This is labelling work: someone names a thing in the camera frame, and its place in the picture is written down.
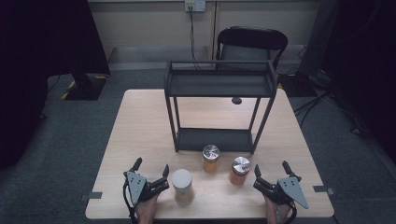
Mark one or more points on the person's right hand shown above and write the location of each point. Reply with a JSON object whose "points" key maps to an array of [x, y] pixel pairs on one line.
{"points": [[274, 213]]}

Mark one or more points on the black folding chair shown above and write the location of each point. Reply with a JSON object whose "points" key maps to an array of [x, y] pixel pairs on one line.
{"points": [[251, 39]]}

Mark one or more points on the white-lidded glass jar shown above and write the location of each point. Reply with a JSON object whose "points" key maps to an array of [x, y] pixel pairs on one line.
{"points": [[182, 183]]}

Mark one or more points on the black stand base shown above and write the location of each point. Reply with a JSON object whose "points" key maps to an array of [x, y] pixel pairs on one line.
{"points": [[84, 88]]}

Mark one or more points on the grey stand column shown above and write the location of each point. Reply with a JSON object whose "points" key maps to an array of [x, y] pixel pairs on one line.
{"points": [[317, 37]]}

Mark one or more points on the white wall socket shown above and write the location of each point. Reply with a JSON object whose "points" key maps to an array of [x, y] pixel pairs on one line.
{"points": [[195, 5]]}

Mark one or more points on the person's left hand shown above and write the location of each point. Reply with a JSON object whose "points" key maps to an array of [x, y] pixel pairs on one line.
{"points": [[147, 212]]}

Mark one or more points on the small dark round object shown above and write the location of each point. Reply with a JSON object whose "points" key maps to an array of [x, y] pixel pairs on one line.
{"points": [[236, 100]]}

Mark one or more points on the slim silver-lidded orange jar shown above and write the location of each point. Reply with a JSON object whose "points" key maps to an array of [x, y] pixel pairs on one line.
{"points": [[210, 157]]}

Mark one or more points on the dark curtain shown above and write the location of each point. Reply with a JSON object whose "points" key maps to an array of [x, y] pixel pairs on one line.
{"points": [[37, 62], [364, 62]]}

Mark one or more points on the black metal two-tier shelf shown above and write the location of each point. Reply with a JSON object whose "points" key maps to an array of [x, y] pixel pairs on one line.
{"points": [[219, 84]]}

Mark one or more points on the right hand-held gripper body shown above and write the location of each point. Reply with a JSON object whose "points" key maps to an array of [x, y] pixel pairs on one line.
{"points": [[291, 189]]}

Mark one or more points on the black floor box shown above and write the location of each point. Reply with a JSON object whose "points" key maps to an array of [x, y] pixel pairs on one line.
{"points": [[295, 84]]}

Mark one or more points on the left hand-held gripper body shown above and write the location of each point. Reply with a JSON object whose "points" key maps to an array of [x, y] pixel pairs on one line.
{"points": [[136, 186]]}

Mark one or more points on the wide silver-lidded orange jar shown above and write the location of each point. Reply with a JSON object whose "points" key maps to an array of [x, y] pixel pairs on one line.
{"points": [[240, 169]]}

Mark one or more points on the grey tape strip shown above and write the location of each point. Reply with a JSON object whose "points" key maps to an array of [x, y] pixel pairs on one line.
{"points": [[93, 195], [322, 188]]}

